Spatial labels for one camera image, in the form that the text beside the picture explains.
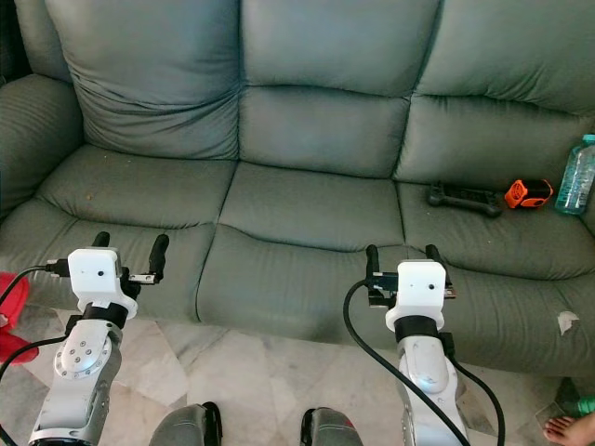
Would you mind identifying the black handheld controller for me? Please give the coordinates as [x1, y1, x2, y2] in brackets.
[426, 181, 505, 219]

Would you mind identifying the red fabric item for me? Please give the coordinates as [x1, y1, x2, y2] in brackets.
[0, 271, 40, 365]

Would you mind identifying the grey-green leather sofa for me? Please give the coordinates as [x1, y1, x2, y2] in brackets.
[0, 0, 595, 377]

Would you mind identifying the silver right robot leg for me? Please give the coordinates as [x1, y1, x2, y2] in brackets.
[300, 407, 364, 446]

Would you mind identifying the white paper scrap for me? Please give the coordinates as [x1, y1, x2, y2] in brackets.
[556, 309, 579, 335]

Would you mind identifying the clear plastic water bottle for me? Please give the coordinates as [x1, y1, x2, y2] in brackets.
[555, 135, 595, 216]

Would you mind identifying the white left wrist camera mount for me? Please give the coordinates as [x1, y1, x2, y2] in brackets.
[67, 247, 138, 321]

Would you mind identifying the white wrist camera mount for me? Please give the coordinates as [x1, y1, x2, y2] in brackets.
[67, 247, 138, 321]
[384, 259, 447, 334]

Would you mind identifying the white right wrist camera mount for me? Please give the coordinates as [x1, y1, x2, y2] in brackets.
[384, 259, 447, 334]

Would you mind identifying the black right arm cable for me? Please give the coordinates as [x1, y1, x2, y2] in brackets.
[342, 279, 508, 446]

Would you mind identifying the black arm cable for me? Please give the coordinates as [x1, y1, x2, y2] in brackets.
[0, 264, 72, 446]
[342, 279, 508, 446]

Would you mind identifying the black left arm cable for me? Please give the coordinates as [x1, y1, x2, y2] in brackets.
[0, 264, 72, 446]

